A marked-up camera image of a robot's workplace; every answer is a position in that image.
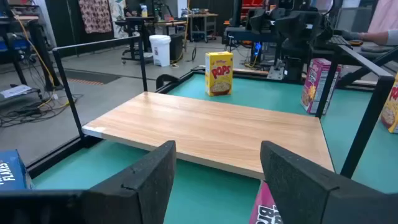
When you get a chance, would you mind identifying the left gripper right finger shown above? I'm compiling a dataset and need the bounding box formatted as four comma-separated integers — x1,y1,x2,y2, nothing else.
260,140,398,224

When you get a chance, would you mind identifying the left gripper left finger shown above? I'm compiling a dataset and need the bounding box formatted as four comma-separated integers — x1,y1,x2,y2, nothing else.
0,140,177,224

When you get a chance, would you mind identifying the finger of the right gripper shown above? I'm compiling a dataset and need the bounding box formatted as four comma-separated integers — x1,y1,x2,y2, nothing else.
275,11,326,41
245,8,275,32

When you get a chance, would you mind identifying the magenta Raisin Bran cereal box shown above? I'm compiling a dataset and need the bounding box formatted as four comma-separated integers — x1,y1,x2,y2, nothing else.
248,180,284,224
300,58,342,115

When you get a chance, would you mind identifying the yellow Pops cereal box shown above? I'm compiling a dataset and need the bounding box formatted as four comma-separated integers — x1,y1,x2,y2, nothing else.
205,51,234,96
381,73,398,134

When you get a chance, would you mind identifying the blue Frosted Flakes cereal box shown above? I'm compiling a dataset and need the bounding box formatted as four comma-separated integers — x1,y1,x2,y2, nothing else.
0,149,35,191

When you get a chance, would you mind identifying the person's forearm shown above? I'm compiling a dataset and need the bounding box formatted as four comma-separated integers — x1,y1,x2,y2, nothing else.
359,29,398,47

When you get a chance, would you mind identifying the red tool cabinet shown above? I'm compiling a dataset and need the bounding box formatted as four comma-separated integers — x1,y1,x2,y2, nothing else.
241,0,269,15

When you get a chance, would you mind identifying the dark workbench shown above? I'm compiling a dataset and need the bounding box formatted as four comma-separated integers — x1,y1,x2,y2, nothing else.
224,26,282,44

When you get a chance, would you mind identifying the computer tower blue light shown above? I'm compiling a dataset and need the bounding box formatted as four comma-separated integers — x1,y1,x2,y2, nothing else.
250,40,264,65

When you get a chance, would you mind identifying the black keyboard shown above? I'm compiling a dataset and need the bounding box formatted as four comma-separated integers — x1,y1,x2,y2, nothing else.
328,35,353,48

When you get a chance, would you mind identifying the person's hand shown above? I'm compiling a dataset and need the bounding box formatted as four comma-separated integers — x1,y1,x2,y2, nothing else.
340,29,363,41

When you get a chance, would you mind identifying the wooden top metal table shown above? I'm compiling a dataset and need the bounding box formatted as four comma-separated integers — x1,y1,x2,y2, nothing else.
186,12,219,44

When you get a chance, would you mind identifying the person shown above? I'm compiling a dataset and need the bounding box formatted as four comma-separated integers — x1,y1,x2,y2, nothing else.
368,0,398,34

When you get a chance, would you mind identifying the white trash can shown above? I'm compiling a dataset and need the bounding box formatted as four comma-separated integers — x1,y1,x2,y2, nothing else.
149,34,172,68

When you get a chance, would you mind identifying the black rolling desk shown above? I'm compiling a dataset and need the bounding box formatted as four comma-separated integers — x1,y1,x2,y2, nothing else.
114,15,156,65

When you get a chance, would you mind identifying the black floor mat orange stripe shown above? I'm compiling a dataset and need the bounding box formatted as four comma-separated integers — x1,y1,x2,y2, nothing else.
63,68,122,86

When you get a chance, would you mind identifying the white paper sheet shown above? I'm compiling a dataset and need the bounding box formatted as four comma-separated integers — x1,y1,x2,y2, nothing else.
0,84,33,99

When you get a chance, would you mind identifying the white green hanging fabric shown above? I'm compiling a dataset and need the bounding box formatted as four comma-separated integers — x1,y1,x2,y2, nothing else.
108,0,129,39

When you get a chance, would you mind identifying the black metal desk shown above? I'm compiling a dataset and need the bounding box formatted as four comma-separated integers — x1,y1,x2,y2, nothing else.
0,2,63,93

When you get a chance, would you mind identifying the red patterned hanging fabric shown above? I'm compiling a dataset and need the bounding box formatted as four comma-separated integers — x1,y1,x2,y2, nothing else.
77,0,113,34

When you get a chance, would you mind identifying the black floor cable tangle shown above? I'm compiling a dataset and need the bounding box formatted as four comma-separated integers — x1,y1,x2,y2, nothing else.
0,93,84,128

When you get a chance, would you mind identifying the wooden shelf black metal frame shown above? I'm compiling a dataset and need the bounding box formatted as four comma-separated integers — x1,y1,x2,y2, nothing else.
52,34,398,180

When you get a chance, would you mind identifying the yellow cable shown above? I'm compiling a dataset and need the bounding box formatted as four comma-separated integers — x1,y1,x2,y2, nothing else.
12,14,74,109

